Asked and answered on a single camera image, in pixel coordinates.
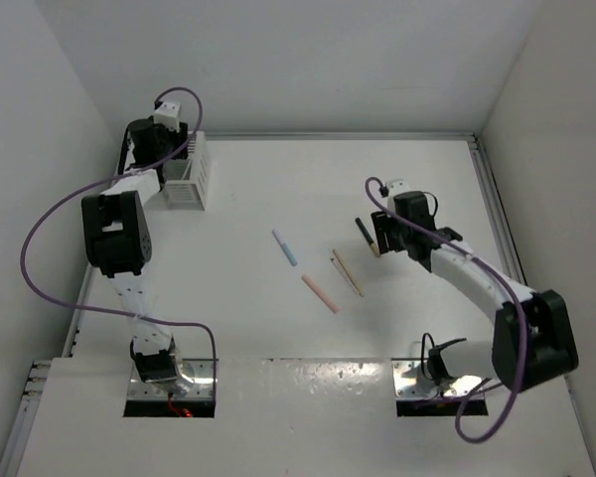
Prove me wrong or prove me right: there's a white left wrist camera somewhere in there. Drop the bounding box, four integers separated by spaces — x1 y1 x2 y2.
153 101 181 133

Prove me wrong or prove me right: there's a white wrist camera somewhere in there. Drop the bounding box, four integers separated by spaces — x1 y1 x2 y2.
153 101 181 133
385 178 412 213

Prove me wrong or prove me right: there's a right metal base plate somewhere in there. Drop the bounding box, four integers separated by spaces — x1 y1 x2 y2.
391 359 483 402

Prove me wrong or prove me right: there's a white slotted organizer box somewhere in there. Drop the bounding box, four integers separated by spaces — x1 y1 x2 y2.
163 131 212 210

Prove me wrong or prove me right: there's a pink makeup pen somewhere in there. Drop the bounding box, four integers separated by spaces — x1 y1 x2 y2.
301 274 340 314

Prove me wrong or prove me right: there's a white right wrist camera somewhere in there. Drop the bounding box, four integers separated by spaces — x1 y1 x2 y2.
385 178 412 213

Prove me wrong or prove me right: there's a purple cable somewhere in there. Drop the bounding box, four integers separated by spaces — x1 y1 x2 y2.
365 176 535 443
20 86 218 362

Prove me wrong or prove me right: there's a tan makeup pencil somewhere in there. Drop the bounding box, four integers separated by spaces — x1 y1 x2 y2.
332 248 365 297

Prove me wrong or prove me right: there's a metal base plate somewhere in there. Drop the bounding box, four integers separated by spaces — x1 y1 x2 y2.
126 359 215 402
391 359 483 402

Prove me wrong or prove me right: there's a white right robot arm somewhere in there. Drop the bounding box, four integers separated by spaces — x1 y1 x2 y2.
372 182 579 393

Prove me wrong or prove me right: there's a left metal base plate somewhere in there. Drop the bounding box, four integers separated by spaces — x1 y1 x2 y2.
126 359 215 402

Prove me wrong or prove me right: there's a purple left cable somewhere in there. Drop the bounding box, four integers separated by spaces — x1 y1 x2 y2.
20 86 218 362

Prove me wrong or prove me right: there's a thin silver makeup brush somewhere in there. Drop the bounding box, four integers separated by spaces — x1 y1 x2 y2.
330 256 360 296

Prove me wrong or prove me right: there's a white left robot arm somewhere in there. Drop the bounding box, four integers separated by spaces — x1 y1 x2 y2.
80 116 188 388

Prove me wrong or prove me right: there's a blue white makeup pen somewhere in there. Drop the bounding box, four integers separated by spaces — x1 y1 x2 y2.
272 229 297 266

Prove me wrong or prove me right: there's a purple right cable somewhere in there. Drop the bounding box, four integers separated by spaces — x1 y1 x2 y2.
365 176 535 443

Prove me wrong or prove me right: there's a black gold mascara tube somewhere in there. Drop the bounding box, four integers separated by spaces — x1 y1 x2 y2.
355 217 380 257

